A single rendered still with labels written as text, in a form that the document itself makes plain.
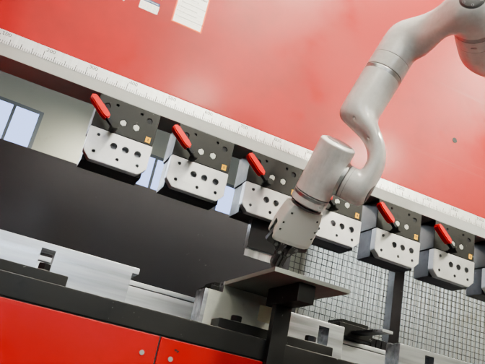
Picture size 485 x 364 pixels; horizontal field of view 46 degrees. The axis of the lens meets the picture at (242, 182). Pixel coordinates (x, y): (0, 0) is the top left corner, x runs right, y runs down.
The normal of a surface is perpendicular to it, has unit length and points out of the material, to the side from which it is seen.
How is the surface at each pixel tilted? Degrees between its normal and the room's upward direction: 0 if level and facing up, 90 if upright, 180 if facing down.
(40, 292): 90
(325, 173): 125
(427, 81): 90
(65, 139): 90
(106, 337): 90
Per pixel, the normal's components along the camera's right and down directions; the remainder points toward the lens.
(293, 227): 0.12, 0.39
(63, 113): 0.47, -0.24
